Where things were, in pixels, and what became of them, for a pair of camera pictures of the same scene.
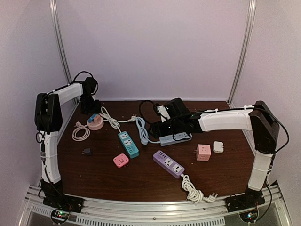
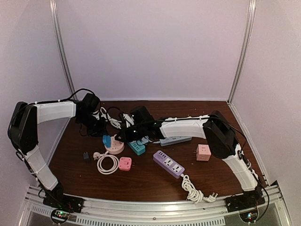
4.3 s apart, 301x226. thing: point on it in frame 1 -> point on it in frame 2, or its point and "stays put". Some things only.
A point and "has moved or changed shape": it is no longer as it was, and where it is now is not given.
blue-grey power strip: x=175 y=138 stays put
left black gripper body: x=87 y=104 -> x=94 y=127
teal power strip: x=131 y=149 has moved or changed shape
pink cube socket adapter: x=203 y=152 stays put
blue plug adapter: x=91 y=118 has moved or changed shape
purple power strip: x=168 y=164 stays put
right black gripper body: x=176 y=127 -> x=135 y=135
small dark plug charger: x=87 y=152 -> x=86 y=157
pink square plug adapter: x=121 y=160 has moved or changed shape
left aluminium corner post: x=53 y=8 stays put
